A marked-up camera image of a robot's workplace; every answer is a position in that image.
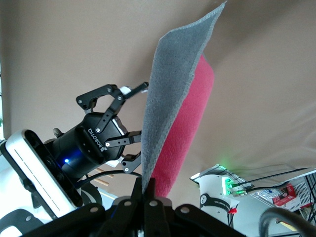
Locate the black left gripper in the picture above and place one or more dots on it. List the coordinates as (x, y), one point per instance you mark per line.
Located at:
(86, 145)

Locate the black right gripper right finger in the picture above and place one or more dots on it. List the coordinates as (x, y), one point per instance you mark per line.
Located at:
(154, 217)

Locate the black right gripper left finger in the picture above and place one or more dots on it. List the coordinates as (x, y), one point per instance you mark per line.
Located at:
(128, 214)

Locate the grey and pink towel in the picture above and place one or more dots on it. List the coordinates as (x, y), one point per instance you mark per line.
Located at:
(172, 86)

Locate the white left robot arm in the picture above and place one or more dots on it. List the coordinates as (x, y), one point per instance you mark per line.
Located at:
(212, 184)

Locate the white rack with wooden rods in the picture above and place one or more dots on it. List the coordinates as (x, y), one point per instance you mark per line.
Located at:
(102, 180)

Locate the brown table cover sheet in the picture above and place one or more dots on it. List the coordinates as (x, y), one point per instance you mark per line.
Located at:
(74, 49)

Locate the red cardboard box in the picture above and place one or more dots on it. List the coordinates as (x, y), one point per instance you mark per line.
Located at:
(286, 195)

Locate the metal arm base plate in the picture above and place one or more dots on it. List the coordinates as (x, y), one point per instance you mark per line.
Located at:
(217, 170)

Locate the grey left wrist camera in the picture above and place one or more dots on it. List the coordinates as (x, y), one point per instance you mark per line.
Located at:
(37, 172)

